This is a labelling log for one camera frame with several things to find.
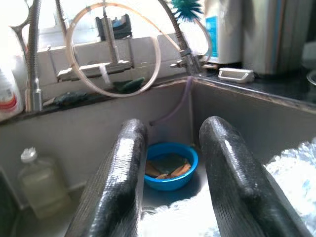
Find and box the dark green scouring pad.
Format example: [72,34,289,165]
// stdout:
[52,90,88,107]

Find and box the blue plastic bowl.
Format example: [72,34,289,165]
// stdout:
[144,142,199,192]

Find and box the white water filter blue label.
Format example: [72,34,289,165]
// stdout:
[203,0,244,65]

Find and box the thin purple hose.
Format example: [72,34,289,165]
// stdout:
[149,75,196,126]

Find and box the clear plastic tube loop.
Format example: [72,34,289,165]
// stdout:
[64,1,213,99]

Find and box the orange green scouring sponge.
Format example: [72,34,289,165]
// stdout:
[145,153,192,180]

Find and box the black holder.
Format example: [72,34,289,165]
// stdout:
[95,13,133,41]

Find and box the clear bottle with white cap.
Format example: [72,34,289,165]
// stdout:
[17,147,72,220]

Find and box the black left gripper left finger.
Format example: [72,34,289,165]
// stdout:
[64,118,149,237]

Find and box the teal bottle brush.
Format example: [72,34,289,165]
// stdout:
[170,0,204,24]

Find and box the flexible steel faucet hose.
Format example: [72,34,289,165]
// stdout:
[24,0,43,112]

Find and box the white plastic clip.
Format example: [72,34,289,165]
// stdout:
[218,67,255,84]

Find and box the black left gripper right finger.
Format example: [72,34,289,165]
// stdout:
[198,116,315,237]

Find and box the stainless steel sink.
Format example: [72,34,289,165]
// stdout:
[0,76,316,237]

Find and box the steel knife block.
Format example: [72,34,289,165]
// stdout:
[240,0,309,76]

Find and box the flexible steel hose spray head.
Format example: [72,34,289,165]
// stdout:
[158,0,202,76]

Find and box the white detergent bottle red label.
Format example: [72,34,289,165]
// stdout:
[0,66,25,121]

